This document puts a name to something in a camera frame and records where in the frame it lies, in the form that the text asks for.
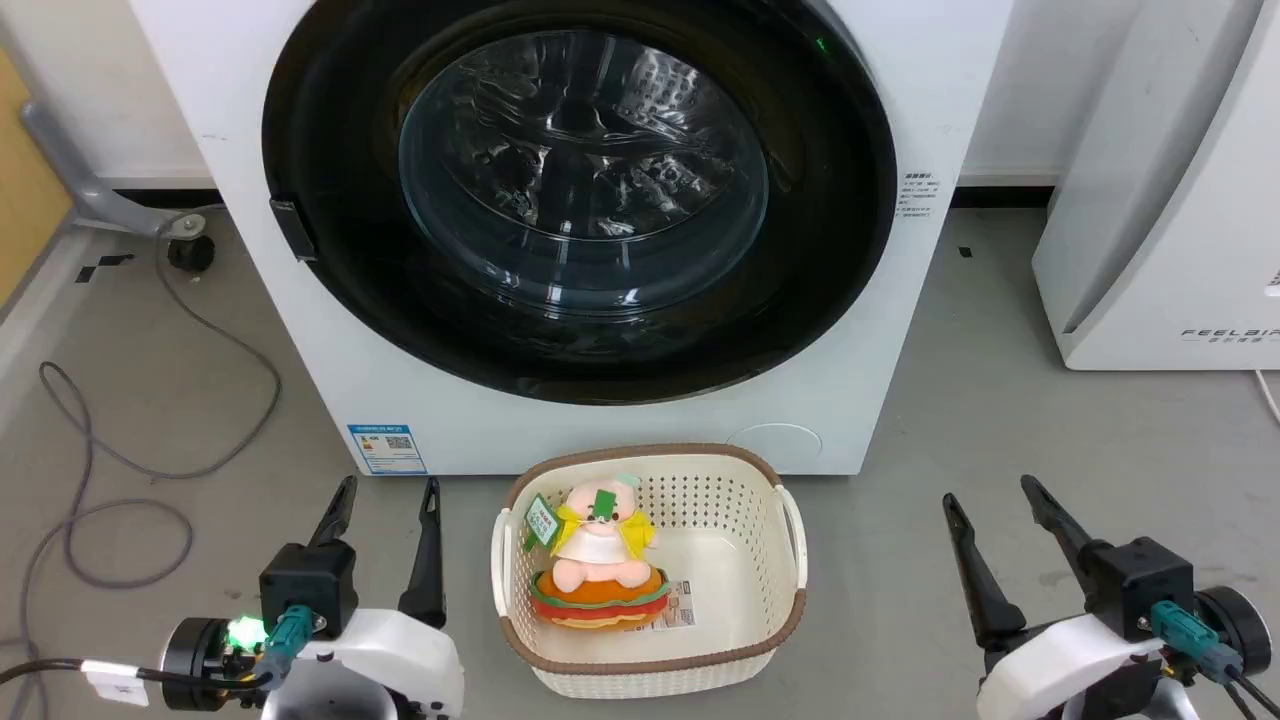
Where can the white front-load washing machine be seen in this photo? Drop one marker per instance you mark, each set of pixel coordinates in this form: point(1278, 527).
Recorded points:
point(300, 380)

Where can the round white filter cover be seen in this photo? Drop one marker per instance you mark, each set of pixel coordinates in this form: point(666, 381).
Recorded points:
point(775, 446)

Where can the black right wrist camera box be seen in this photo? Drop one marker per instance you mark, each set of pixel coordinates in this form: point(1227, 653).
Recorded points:
point(1140, 585)

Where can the black caster wheel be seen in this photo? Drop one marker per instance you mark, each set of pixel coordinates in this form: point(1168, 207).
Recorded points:
point(191, 253)

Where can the green hang tag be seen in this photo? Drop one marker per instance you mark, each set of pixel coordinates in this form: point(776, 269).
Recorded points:
point(543, 521)

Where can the small printed text sticker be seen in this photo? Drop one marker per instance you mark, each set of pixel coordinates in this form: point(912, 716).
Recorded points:
point(919, 195)

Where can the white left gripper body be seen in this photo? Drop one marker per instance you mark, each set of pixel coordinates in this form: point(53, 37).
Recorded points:
point(395, 655)

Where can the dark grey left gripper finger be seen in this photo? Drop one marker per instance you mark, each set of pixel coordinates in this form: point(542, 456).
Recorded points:
point(428, 570)
point(338, 515)

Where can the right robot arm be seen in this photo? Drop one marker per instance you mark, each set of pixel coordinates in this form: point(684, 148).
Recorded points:
point(1235, 625)

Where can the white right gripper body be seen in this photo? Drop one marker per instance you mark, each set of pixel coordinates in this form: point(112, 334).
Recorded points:
point(1060, 670)

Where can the cream perforated laundry basket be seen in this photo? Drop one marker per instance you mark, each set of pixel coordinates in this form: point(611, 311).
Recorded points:
point(730, 600)

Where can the grey metal chair leg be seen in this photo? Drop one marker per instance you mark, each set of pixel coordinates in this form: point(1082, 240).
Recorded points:
point(85, 190)

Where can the pink plush doll on hamburger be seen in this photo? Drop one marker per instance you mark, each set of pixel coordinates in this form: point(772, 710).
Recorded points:
point(600, 560)

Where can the printed paper label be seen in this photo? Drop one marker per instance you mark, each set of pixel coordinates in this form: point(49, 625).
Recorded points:
point(677, 606)

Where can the blue energy label sticker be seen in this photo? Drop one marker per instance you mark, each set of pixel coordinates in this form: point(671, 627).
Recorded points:
point(387, 449)

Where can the round black glass washer door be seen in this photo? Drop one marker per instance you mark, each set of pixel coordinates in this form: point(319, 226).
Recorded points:
point(580, 180)

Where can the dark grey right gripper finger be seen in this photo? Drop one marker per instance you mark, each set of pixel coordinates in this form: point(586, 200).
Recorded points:
point(980, 590)
point(1060, 525)

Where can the white air purifier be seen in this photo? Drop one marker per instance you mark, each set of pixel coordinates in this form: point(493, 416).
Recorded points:
point(1180, 200)

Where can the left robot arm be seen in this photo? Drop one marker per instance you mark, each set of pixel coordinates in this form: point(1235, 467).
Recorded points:
point(195, 660)

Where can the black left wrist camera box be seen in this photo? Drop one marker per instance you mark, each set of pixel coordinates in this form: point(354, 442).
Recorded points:
point(310, 585)

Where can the wooden panel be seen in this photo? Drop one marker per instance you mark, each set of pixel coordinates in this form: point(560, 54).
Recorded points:
point(25, 190)

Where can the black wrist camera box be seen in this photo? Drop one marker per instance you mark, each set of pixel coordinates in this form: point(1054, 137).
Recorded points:
point(310, 585)
point(1140, 585)

